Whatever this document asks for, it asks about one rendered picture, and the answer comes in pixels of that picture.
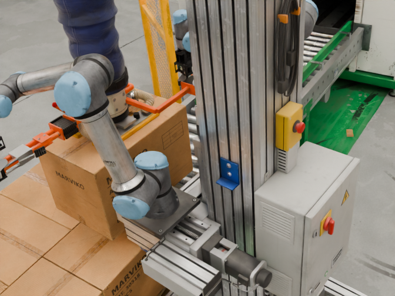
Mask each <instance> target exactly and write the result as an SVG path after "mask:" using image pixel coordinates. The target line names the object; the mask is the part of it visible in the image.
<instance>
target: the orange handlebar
mask: <svg viewBox="0 0 395 296"><path fill-rule="evenodd" d="M133 89H134V85H133V84H132V83H128V85H127V86H126V87H125V93H126V94H127V93H128V92H130V91H131V90H133ZM189 92H190V87H185V88H184V89H182V90H181V91H180V92H178V93H177V94H175V95H174V96H172V97H171V98H170V99H168V100H167V101H165V102H164V103H162V104H161V105H160V106H158V107H153V106H150V105H147V104H144V103H142V102H139V101H137V100H133V99H131V98H128V97H126V103H127V104H129V105H132V106H135V107H138V108H140V109H143V110H145V111H148V112H151V113H154V114H156V113H160V112H162V111H163V110H165V109H166V108H167V107H169V106H170V105H172V104H173V103H175V102H176V101H177V100H179V99H180V98H181V97H183V96H184V95H185V94H187V93H189ZM59 136H61V134H60V132H56V133H55V131H54V130H53V129H50V130H48V131H47V132H45V133H40V134H38V135H37V136H35V137H33V138H32V139H33V140H32V141H30V142H29V143H27V144H26V146H28V147H30V148H31V149H32V151H33V153H34V150H36V149H38V148H40V147H42V146H45V147H47V146H49V145H50V144H52V143H53V140H55V139H56V138H58V137H59ZM3 159H7V161H8V163H10V162H11V161H13V160H15V159H16V158H14V159H12V157H11V155H8V156H6V157H4V158H3ZM17 163H19V161H18V160H17V161H15V162H14V163H12V164H10V165H9V166H8V167H6V168H5V170H6V171H7V170H8V169H10V168H11V167H12V166H14V165H16V164H17Z"/></svg>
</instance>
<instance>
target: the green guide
mask: <svg viewBox="0 0 395 296"><path fill-rule="evenodd" d="M351 23H352V21H348V22H347V23H346V24H345V25H344V26H343V27H342V28H341V29H340V30H339V31H338V32H337V34H335V36H334V37H332V38H331V40H329V41H328V43H326V44H325V45H324V47H323V48H322V49H321V50H320V51H319V52H318V53H317V54H316V55H315V56H314V57H313V58H312V59H311V61H310V62H309V63H308V64H307V65H306V66H305V67H304V68H303V78H302V83H303V82H304V81H305V80H306V79H307V78H308V77H309V76H310V75H311V74H312V72H313V71H314V70H315V69H316V68H317V67H318V66H319V65H322V70H323V67H324V63H323V61H324V59H325V58H326V57H327V56H328V55H329V54H330V53H331V51H332V50H333V49H334V48H335V47H336V46H337V45H338V44H339V43H340V42H341V41H342V40H343V39H344V37H345V36H346V35H347V34H349V40H350V39H351V32H350V31H351Z"/></svg>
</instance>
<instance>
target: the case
mask: <svg viewBox="0 0 395 296"><path fill-rule="evenodd" d="M148 94H150V93H148ZM150 95H152V96H153V98H154V100H155V101H154V104H153V107H158V106H160V105H161V104H162V103H164V102H165V101H167V99H165V98H162V97H159V96H156V95H153V94H150ZM123 142H124V144H125V146H126V148H127V150H128V152H129V154H130V156H131V158H132V160H133V162H134V160H135V157H136V156H137V155H139V154H141V153H143V152H149V151H156V152H161V153H163V154H164V155H165V156H166V157H167V160H168V163H169V173H170V179H171V184H172V186H175V185H177V184H178V183H179V182H180V181H181V180H182V179H183V178H184V177H186V176H187V175H188V174H189V173H190V172H191V171H192V170H193V164H192V154H191V148H190V138H189V128H188V118H187V112H186V106H185V105H181V104H180V103H176V102H175V103H173V104H172V105H170V106H169V107H167V108H166V109H165V110H163V111H162V112H160V113H159V116H158V117H156V118H155V119H153V120H152V121H151V122H149V123H148V124H147V125H145V126H144V127H143V128H141V129H139V130H138V131H137V132H135V133H134V134H133V135H131V136H130V137H128V138H127V139H126V140H124V141H123ZM45 149H46V154H44V155H42V156H40V157H39V160H40V162H41V166H42V168H43V172H44V174H45V177H46V180H47V182H48V186H49V188H50V191H51V194H52V197H53V200H54V202H55V205H56V208H58V209H59V210H61V211H63V212H64V213H66V214H67V215H69V216H71V217H73V218H74V219H76V220H78V221H79V222H81V223H82V224H84V225H86V226H88V227H89V228H91V229H93V230H95V231H96V232H98V233H99V234H101V235H103V236H104V237H106V238H108V239H110V240H111V241H113V240H114V239H115V238H116V237H117V236H118V235H120V234H121V233H122V232H123V231H124V230H125V227H124V224H123V222H121V221H119V220H118V218H117V215H116V211H115V209H114V208H113V205H112V203H113V199H114V198H115V197H116V196H115V194H114V192H113V190H112V188H111V184H112V182H113V180H112V178H111V176H110V174H109V172H108V170H107V169H106V167H105V165H104V163H103V161H102V159H101V157H100V155H99V153H98V151H97V150H96V148H95V146H93V145H92V141H91V140H89V139H87V138H85V137H84V136H82V137H80V138H79V139H78V138H75V137H73V136H71V137H70V138H68V139H65V140H62V139H60V138H56V139H55V140H53V143H52V144H50V145H49V146H47V147H46V148H45Z"/></svg>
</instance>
